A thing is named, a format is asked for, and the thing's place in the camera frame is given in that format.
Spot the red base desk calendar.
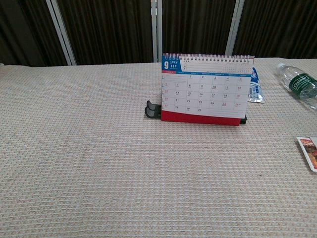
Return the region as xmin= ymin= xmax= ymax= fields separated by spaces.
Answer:
xmin=160 ymin=52 xmax=256 ymax=126

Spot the black plastic holder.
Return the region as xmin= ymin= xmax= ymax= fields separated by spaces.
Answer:
xmin=144 ymin=100 xmax=248 ymax=125

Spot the beige woven tablecloth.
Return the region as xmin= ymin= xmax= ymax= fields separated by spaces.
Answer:
xmin=0 ymin=57 xmax=317 ymax=238

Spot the dark fabric screen panel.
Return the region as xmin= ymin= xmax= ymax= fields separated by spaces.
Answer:
xmin=231 ymin=0 xmax=317 ymax=59
xmin=51 ymin=0 xmax=157 ymax=66
xmin=0 ymin=0 xmax=68 ymax=67
xmin=156 ymin=0 xmax=240 ymax=62

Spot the blue white toothpaste tube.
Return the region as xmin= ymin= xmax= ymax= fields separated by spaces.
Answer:
xmin=247 ymin=66 xmax=266 ymax=104

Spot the clear green label water bottle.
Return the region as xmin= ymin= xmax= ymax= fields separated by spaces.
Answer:
xmin=275 ymin=62 xmax=317 ymax=111

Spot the printed picture card sheet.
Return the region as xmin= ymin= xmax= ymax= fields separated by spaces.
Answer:
xmin=296 ymin=135 xmax=317 ymax=173

